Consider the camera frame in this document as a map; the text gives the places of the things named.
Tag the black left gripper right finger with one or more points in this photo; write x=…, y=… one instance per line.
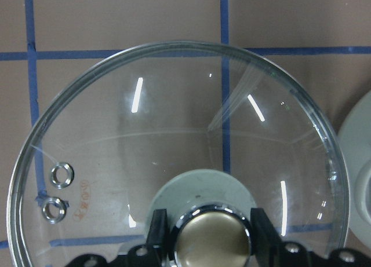
x=265, y=238

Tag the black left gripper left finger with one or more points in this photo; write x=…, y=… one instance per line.
x=158, y=232

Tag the glass pot lid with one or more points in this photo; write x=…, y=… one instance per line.
x=205, y=131

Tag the grey cooking pot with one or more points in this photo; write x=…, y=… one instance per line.
x=354, y=138

